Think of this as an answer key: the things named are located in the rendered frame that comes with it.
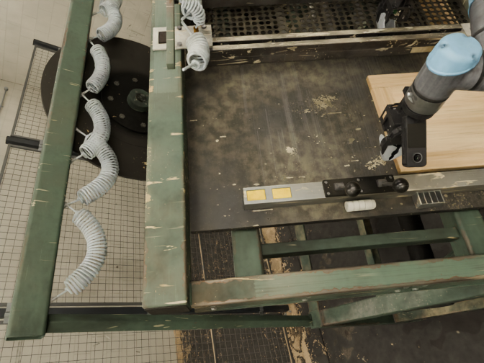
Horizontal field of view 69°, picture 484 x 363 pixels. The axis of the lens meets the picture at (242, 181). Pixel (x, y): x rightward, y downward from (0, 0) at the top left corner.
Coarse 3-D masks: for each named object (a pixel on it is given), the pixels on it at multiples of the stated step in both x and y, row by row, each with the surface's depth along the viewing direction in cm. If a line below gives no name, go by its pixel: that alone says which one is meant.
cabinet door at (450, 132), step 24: (384, 96) 115; (456, 96) 116; (480, 96) 116; (432, 120) 111; (456, 120) 111; (480, 120) 111; (432, 144) 107; (456, 144) 107; (480, 144) 107; (408, 168) 102; (432, 168) 103; (456, 168) 103
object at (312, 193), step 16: (400, 176) 99; (416, 176) 99; (432, 176) 99; (448, 176) 99; (464, 176) 99; (480, 176) 99; (304, 192) 96; (320, 192) 96; (448, 192) 101; (256, 208) 97
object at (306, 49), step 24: (192, 0) 103; (456, 24) 123; (216, 48) 116; (240, 48) 116; (264, 48) 117; (288, 48) 118; (312, 48) 119; (336, 48) 120; (360, 48) 121; (384, 48) 123; (408, 48) 124
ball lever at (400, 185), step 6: (378, 180) 96; (384, 180) 96; (396, 180) 86; (402, 180) 85; (378, 186) 96; (384, 186) 96; (396, 186) 85; (402, 186) 84; (408, 186) 85; (402, 192) 86
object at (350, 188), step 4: (336, 184) 95; (340, 184) 95; (348, 184) 85; (352, 184) 84; (356, 184) 84; (336, 188) 95; (340, 188) 93; (344, 188) 90; (348, 188) 84; (352, 188) 84; (356, 188) 84; (360, 188) 84; (348, 192) 85; (352, 192) 84; (356, 192) 84; (352, 196) 85; (356, 196) 85
